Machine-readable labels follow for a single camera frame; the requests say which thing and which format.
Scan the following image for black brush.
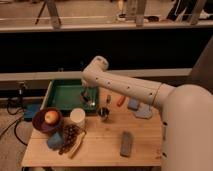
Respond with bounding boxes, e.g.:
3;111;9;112
80;93;91;103

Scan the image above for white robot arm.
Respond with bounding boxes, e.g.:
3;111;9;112
82;56;213;171

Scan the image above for green plastic tray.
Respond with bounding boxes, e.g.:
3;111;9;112
42;79;99;112

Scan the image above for orange carrot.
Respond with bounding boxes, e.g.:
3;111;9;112
116;95;126;107

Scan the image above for small metal cup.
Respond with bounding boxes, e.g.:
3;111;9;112
98;95;111;122

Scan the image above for blue sponge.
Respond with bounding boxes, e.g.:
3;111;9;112
127;98;140;111

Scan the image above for white cup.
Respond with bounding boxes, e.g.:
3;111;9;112
70;108;86;128

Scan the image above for blue folded cloth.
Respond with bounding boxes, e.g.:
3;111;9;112
134;104;153;119

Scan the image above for bunch of dark grapes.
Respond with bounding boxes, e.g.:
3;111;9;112
59;125;79;155

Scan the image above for yellow red apple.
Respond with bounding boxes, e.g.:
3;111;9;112
45;111;59;125

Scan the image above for grey rectangular block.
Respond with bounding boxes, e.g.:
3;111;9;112
120;131;133;157

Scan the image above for blue rounded object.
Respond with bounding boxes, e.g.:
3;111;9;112
47;132;64;149

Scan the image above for blue box on floor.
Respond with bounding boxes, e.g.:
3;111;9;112
24;104;41;121

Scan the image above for wooden handled brush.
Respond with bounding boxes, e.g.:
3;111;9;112
68;131;86;159

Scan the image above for black floor cables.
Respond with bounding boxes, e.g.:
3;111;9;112
0;87;28;147

